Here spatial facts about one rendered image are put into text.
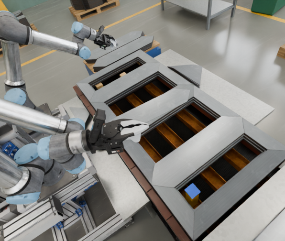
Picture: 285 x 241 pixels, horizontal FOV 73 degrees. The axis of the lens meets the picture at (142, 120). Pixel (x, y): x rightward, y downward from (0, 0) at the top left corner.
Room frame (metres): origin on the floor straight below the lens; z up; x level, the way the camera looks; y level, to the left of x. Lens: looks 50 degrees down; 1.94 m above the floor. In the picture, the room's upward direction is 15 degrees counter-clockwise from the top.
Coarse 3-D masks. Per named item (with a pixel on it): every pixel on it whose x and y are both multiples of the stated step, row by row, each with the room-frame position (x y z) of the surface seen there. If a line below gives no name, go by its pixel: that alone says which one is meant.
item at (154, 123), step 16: (128, 64) 1.67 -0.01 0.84; (96, 80) 1.54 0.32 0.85; (144, 80) 1.36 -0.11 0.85; (192, 96) 1.01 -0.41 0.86; (112, 112) 1.08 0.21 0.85; (176, 112) 0.93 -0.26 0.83; (208, 112) 0.85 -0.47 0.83; (256, 144) 0.51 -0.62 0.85; (144, 176) 0.50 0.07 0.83; (192, 176) 0.42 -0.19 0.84; (192, 208) 0.26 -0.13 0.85; (192, 240) 0.13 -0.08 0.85
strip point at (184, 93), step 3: (177, 90) 1.11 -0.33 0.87; (180, 90) 1.10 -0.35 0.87; (183, 90) 1.09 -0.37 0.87; (186, 90) 1.08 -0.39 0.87; (189, 90) 1.08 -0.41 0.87; (180, 93) 1.07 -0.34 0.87; (183, 93) 1.06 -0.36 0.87; (186, 93) 1.05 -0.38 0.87; (183, 96) 1.03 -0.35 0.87; (186, 96) 1.02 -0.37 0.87; (186, 99) 0.99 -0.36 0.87
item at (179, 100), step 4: (168, 92) 1.12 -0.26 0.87; (172, 92) 1.10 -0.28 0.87; (176, 92) 1.09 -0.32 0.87; (172, 96) 1.06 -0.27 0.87; (176, 96) 1.05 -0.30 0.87; (180, 96) 1.04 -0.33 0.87; (176, 100) 1.01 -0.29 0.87; (180, 100) 1.00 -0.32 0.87; (184, 100) 0.99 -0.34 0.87; (176, 104) 0.97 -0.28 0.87; (180, 104) 0.96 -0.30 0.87
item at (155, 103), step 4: (152, 100) 1.07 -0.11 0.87; (156, 100) 1.06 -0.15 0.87; (152, 104) 1.03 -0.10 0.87; (156, 104) 1.02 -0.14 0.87; (160, 104) 1.01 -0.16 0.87; (156, 108) 0.98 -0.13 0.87; (160, 108) 0.97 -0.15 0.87; (164, 108) 0.96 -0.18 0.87; (160, 112) 0.93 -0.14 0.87; (164, 112) 0.92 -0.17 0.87
